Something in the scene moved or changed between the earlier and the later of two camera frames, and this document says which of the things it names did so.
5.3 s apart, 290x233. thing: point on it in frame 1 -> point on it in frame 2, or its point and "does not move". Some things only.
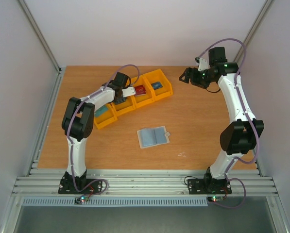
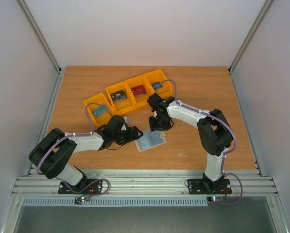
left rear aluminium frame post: (41, 36) does not move
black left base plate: (93, 186) does not move
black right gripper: (192, 76) -> (159, 122)
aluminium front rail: (145, 183) does not move
